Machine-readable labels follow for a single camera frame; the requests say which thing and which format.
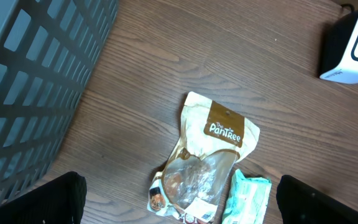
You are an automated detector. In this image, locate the dark grey plastic basket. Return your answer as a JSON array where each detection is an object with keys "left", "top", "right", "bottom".
[{"left": 0, "top": 0, "right": 119, "bottom": 206}]

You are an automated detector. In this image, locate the teal snack packet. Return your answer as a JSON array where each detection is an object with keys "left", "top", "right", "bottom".
[{"left": 221, "top": 169, "right": 272, "bottom": 224}]

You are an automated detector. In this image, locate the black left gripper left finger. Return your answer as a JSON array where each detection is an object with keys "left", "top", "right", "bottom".
[{"left": 0, "top": 171, "right": 87, "bottom": 224}]

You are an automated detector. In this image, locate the white barcode scanner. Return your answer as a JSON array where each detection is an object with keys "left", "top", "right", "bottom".
[{"left": 319, "top": 10, "right": 358, "bottom": 84}]

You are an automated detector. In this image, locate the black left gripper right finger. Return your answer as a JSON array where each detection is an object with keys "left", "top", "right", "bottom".
[{"left": 276, "top": 175, "right": 358, "bottom": 224}]

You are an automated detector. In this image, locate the beige Pantree snack pouch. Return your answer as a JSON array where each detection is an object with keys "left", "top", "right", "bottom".
[{"left": 147, "top": 91, "right": 260, "bottom": 223}]

